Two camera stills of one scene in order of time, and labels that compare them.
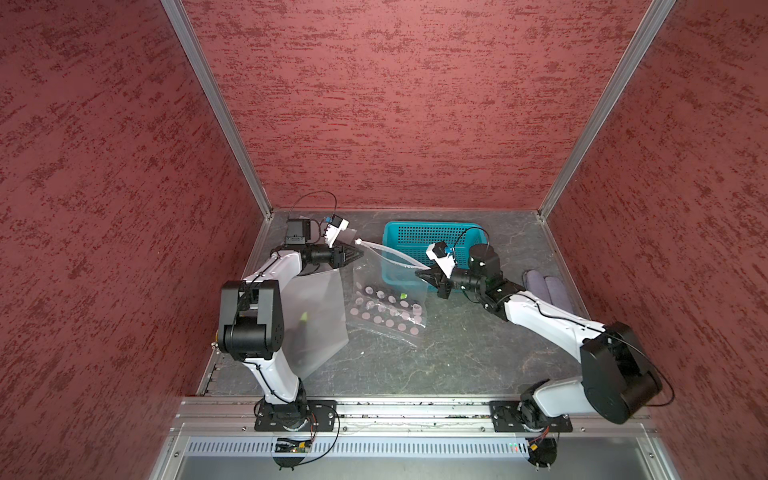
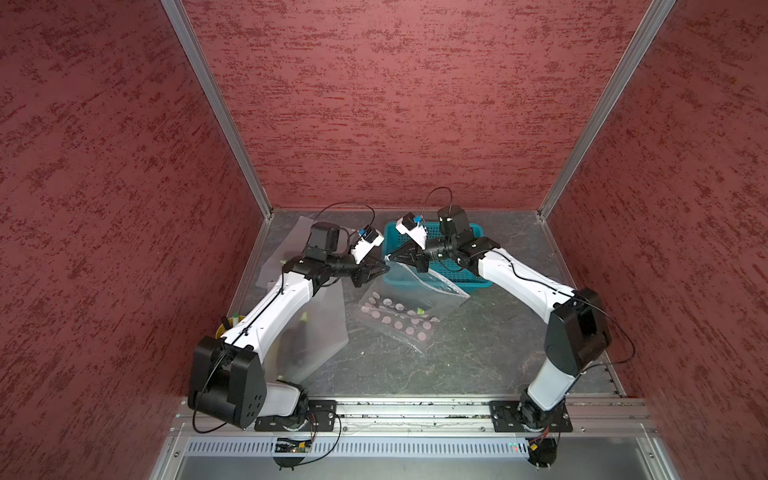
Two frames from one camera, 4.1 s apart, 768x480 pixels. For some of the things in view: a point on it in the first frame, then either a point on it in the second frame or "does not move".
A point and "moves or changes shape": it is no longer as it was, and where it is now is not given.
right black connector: (542, 452) does not move
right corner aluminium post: (640, 39) does not move
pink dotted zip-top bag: (389, 294) moves or changes shape
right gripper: (441, 282) → (404, 253)
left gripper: (338, 254) → (363, 271)
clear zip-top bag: (315, 326) does not move
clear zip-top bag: (345, 236) moves or changes shape
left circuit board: (287, 445) does not move
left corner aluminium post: (180, 21) does not move
